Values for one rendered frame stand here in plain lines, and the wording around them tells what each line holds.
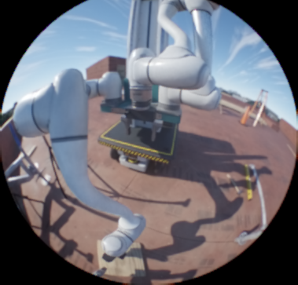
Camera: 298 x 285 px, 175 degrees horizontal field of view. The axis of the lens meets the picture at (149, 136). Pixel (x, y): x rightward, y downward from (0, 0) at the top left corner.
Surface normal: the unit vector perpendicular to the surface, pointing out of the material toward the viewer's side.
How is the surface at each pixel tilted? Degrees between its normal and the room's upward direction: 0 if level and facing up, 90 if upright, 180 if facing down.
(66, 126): 71
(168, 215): 0
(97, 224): 0
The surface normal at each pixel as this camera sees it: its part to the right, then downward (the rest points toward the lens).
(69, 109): 0.79, -0.04
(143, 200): 0.04, -0.82
